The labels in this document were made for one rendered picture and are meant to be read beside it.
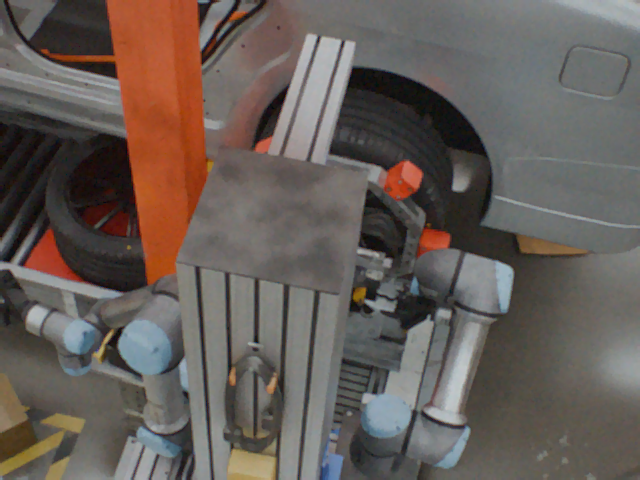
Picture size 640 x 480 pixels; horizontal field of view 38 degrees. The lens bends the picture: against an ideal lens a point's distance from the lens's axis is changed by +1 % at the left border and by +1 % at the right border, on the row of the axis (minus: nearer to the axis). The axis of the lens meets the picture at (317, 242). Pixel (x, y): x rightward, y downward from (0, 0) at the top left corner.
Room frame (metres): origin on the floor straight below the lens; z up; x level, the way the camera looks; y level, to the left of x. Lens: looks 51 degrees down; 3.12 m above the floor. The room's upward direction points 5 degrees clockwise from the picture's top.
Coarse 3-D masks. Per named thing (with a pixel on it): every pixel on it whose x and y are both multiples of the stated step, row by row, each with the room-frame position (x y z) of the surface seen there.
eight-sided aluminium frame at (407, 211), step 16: (336, 160) 1.92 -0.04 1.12; (352, 160) 1.93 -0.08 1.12; (384, 176) 1.89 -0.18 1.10; (384, 192) 1.84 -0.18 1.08; (400, 208) 1.83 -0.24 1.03; (416, 208) 1.87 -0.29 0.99; (416, 224) 1.82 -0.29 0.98; (416, 240) 1.82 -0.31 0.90; (400, 256) 1.87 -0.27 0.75; (400, 272) 1.82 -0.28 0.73
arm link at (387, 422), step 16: (384, 400) 1.17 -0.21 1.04; (400, 400) 1.17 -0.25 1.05; (368, 416) 1.13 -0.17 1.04; (384, 416) 1.13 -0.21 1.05; (400, 416) 1.13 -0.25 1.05; (416, 416) 1.14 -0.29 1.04; (368, 432) 1.10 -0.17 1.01; (384, 432) 1.08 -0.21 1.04; (400, 432) 1.09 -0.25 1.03; (368, 448) 1.09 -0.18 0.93; (384, 448) 1.08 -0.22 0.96; (400, 448) 1.07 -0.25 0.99
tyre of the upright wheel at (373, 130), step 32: (352, 96) 2.14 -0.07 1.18; (384, 96) 2.16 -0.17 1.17; (352, 128) 2.00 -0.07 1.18; (384, 128) 2.02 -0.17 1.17; (416, 128) 2.08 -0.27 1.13; (384, 160) 1.93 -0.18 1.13; (416, 160) 1.96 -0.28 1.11; (448, 160) 2.08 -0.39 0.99; (416, 192) 1.91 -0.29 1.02; (448, 192) 2.01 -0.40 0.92
